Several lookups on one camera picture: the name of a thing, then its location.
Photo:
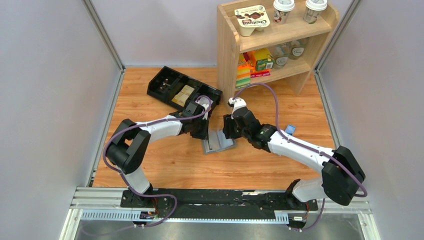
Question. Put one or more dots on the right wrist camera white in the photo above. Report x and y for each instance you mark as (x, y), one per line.
(236, 103)

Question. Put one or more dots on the paper coffee cup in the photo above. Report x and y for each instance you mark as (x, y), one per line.
(313, 9)
(282, 9)

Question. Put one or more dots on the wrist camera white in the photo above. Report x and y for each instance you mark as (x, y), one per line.
(205, 112)
(236, 103)

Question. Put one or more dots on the orange snack bag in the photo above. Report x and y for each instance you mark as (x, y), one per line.
(244, 63)

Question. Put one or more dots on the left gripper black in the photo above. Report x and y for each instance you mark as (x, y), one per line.
(202, 128)

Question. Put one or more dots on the aluminium frame rail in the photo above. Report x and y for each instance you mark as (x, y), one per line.
(103, 203)

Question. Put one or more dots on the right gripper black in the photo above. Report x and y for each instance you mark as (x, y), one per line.
(231, 127)

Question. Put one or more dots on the tan cards in tray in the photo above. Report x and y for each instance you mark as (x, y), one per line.
(183, 95)

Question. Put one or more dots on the black organizer tray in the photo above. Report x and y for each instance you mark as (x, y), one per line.
(178, 90)

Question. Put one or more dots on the glass jar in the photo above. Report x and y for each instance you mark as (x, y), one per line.
(280, 55)
(297, 48)

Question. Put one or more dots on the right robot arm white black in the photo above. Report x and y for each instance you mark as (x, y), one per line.
(341, 177)

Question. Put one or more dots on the red flat packet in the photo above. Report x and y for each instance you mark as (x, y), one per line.
(256, 74)

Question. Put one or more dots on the colourful sticky note stack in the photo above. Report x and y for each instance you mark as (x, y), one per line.
(243, 76)

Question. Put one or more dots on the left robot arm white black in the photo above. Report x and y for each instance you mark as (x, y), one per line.
(125, 150)

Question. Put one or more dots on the blue card on table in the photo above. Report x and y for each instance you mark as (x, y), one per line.
(290, 129)

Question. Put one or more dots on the green yellow box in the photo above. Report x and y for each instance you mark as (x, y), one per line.
(261, 59)

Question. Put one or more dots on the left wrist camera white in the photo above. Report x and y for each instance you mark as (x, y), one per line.
(205, 112)

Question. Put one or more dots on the grey card in tray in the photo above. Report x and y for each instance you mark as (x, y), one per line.
(205, 100)

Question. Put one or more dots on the left glass jar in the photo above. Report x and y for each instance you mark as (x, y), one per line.
(280, 55)

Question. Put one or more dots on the right paper coffee cup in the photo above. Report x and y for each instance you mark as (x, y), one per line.
(313, 9)

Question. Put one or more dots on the Chobani yogurt pack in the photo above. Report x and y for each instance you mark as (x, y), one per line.
(251, 18)

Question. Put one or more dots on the left paper coffee cup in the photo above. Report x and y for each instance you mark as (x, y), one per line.
(282, 9)

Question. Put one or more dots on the right glass jar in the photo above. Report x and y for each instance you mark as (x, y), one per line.
(297, 48)

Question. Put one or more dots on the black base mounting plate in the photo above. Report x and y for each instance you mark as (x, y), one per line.
(217, 203)

